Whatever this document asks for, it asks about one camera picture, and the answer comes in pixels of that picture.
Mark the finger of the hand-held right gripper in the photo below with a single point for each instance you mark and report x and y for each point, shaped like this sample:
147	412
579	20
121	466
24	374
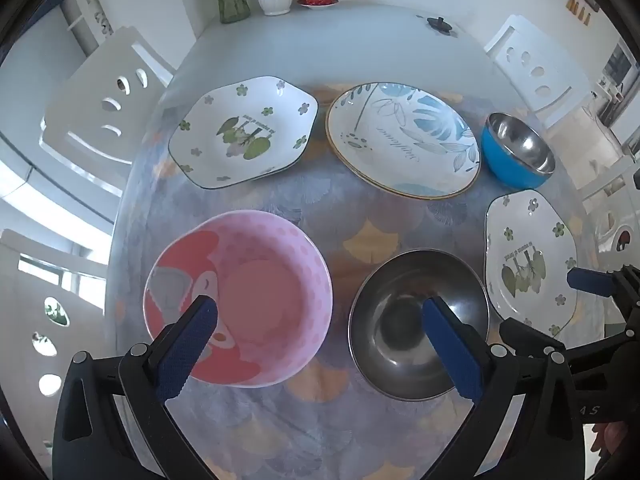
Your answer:
590	281
525	334

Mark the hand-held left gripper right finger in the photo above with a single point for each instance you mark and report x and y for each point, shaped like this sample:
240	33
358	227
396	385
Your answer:
452	355

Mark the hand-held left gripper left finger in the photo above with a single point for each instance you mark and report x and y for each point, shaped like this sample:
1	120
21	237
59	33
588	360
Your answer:
192	345

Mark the stainless steel bowl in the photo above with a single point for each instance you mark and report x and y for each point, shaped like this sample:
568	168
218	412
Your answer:
395	320

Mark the white floral hexagonal plate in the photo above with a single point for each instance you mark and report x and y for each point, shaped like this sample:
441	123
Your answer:
235	155
525	230

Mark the pink cartoon bowl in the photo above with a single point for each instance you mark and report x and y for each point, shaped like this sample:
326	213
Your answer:
270	290

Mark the blue steel-lined bowl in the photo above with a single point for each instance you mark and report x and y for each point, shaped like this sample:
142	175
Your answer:
500	160

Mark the round blue leaf plate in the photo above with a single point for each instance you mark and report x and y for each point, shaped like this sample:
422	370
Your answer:
400	155

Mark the person's right hand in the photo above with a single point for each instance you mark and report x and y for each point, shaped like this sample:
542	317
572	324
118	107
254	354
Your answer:
614	440

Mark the scale pattern tablecloth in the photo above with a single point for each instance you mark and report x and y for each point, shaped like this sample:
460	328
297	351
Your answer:
320	230

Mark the red white saucer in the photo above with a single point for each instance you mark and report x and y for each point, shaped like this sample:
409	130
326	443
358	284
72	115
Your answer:
331	4

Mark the orange wall decoration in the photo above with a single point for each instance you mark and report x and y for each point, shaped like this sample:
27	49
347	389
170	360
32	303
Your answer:
582	7

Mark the white carved wall shelf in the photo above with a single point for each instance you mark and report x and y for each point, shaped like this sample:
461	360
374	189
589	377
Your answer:
95	10

